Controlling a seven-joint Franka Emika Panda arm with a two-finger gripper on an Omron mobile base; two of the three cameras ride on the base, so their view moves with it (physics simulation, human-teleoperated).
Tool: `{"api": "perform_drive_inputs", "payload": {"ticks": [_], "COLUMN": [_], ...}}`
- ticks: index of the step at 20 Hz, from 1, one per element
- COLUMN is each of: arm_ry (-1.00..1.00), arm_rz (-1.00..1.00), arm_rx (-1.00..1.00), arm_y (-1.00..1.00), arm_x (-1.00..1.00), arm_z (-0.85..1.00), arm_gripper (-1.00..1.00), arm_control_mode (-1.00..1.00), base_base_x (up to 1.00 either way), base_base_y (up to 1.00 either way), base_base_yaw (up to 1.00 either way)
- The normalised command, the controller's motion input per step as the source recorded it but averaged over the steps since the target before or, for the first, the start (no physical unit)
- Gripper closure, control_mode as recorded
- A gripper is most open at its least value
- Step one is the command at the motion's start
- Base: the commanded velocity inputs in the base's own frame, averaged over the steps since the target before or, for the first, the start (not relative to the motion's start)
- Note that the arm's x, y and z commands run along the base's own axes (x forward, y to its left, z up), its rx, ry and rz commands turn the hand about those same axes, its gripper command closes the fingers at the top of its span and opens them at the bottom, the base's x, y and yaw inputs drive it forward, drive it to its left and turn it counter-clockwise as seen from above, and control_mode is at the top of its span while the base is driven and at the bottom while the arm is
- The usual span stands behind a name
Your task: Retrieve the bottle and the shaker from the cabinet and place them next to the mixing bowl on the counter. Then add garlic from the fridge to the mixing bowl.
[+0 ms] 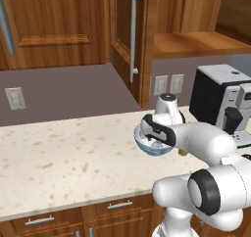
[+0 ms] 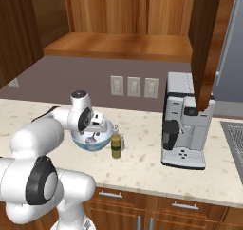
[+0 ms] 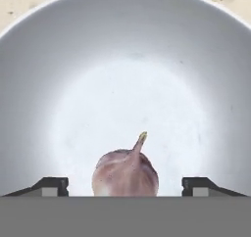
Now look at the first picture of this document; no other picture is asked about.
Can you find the light blue mixing bowl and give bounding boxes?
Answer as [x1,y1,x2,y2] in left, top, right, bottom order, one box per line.
[132,122,175,157]

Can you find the open wooden cabinet door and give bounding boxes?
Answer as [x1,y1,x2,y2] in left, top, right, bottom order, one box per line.
[109,0,149,107]

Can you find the wooden cabinet shelf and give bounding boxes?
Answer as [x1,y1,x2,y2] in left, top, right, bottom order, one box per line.
[152,30,251,61]

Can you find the black and white coffee machine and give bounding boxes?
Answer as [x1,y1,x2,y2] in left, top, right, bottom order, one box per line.
[188,64,251,149]

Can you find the wooden drawer front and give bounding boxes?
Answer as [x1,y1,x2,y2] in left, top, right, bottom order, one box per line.
[93,193,155,222]
[9,207,85,237]

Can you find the white wall outlet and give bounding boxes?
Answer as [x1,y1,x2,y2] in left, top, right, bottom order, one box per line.
[153,74,169,97]
[4,86,27,112]
[170,73,185,95]

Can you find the long silver cabinet door handle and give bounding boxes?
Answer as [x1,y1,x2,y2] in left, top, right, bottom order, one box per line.
[128,0,143,84]

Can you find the silver drawer handle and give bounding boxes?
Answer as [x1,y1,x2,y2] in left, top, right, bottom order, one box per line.
[25,214,56,226]
[106,200,134,211]

